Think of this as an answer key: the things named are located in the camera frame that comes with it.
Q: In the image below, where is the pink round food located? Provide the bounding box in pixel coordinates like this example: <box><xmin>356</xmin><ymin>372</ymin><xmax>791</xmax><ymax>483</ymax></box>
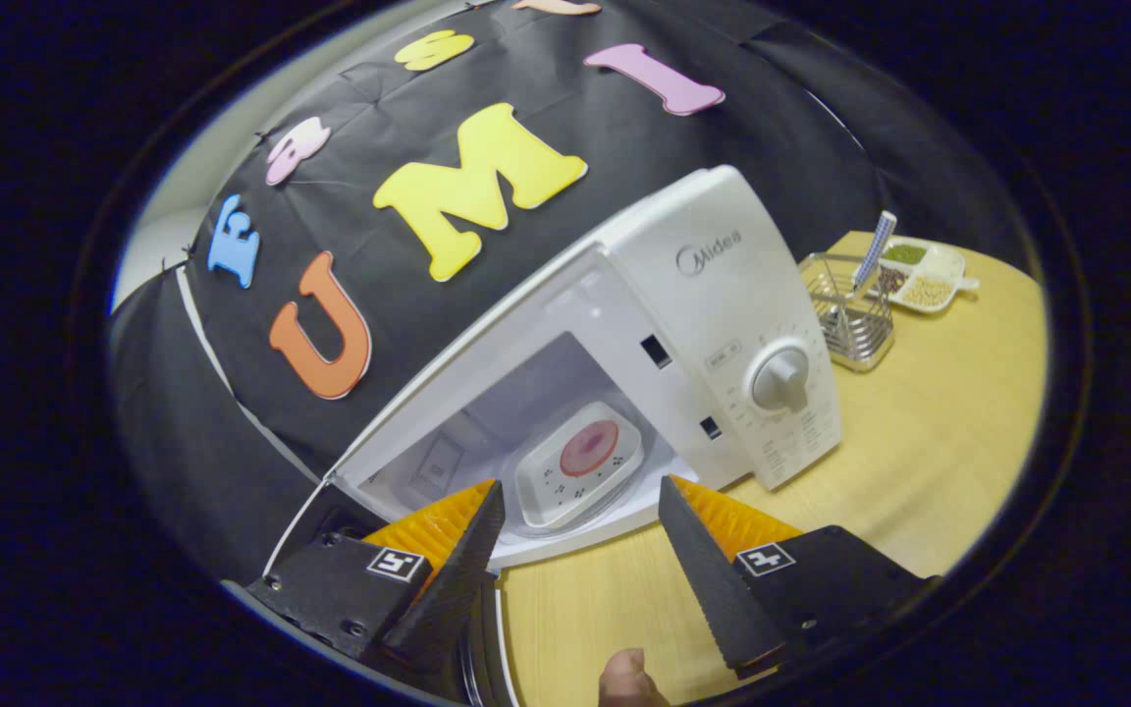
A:
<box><xmin>560</xmin><ymin>419</ymin><xmax>619</xmax><ymax>480</ymax></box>

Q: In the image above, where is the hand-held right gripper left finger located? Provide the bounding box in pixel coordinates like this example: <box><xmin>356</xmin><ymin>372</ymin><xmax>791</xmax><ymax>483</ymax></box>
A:
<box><xmin>245</xmin><ymin>478</ymin><xmax>508</xmax><ymax>679</ymax></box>

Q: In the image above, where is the white divided dish with beans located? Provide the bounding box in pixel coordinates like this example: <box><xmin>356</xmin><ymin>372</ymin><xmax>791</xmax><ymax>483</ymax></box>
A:
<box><xmin>868</xmin><ymin>236</ymin><xmax>980</xmax><ymax>316</ymax></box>

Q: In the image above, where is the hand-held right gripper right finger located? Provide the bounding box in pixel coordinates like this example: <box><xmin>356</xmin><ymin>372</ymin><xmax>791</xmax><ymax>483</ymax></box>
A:
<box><xmin>657</xmin><ymin>475</ymin><xmax>932</xmax><ymax>681</ymax></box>

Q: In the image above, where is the metal wire rack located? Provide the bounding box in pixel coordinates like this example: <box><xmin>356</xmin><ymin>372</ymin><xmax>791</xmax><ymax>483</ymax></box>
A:
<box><xmin>798</xmin><ymin>251</ymin><xmax>896</xmax><ymax>373</ymax></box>

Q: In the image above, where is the white square plate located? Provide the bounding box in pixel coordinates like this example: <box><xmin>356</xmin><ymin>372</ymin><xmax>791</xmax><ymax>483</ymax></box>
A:
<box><xmin>513</xmin><ymin>400</ymin><xmax>645</xmax><ymax>531</ymax></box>

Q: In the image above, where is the blue checkered utensil handle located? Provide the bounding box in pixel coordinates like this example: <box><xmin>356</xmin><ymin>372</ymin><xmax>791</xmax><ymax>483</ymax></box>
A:
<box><xmin>851</xmin><ymin>210</ymin><xmax>898</xmax><ymax>297</ymax></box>

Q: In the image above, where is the white microwave oven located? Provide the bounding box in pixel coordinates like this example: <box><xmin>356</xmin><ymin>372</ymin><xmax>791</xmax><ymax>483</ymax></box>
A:
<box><xmin>261</xmin><ymin>164</ymin><xmax>843</xmax><ymax>707</ymax></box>

